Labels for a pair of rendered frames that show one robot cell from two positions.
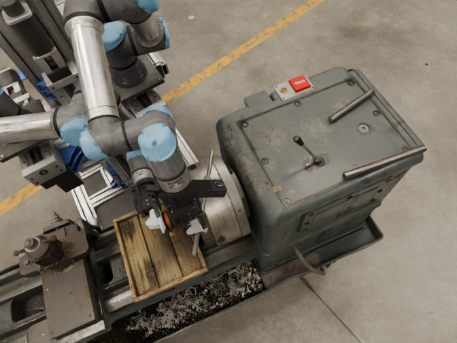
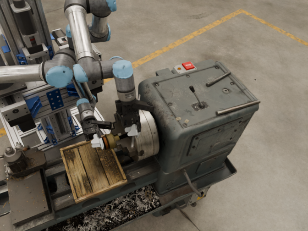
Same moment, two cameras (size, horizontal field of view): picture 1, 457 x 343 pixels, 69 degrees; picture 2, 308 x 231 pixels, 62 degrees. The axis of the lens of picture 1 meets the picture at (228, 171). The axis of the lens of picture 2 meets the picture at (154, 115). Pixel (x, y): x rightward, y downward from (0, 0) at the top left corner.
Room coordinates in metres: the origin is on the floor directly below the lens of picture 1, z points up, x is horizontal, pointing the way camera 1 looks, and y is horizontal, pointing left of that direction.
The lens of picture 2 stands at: (-0.35, 0.22, 2.27)
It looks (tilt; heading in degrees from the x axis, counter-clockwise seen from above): 50 degrees down; 344
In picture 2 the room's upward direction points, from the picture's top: 7 degrees clockwise
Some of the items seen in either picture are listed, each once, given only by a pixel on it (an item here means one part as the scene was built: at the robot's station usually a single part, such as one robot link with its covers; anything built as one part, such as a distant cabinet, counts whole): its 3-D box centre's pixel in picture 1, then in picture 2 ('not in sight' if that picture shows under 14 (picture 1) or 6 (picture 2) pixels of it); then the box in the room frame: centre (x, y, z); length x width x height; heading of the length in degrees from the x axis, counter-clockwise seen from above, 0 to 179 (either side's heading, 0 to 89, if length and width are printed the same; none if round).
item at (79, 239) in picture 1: (64, 252); (26, 165); (0.41, 0.67, 0.99); 0.20 x 0.10 x 0.05; 105
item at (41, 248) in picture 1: (35, 246); (11, 153); (0.40, 0.69, 1.13); 0.08 x 0.08 x 0.03
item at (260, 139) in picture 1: (308, 159); (192, 112); (0.61, -0.32, 1.06); 0.59 x 0.48 x 0.39; 105
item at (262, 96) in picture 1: (258, 103); (164, 74); (0.77, -0.15, 1.24); 0.09 x 0.08 x 0.03; 105
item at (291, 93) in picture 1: (293, 91); (184, 70); (0.81, -0.29, 1.23); 0.13 x 0.08 x 0.05; 105
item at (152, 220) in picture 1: (154, 221); (96, 141); (0.43, 0.28, 1.12); 0.09 x 0.06 x 0.03; 14
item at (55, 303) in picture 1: (64, 273); (24, 181); (0.34, 0.68, 0.95); 0.43 x 0.17 x 0.05; 15
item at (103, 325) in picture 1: (60, 284); (19, 191); (0.31, 0.72, 0.90); 0.47 x 0.30 x 0.06; 15
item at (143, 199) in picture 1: (146, 198); (90, 128); (0.53, 0.31, 1.10); 0.12 x 0.09 x 0.08; 14
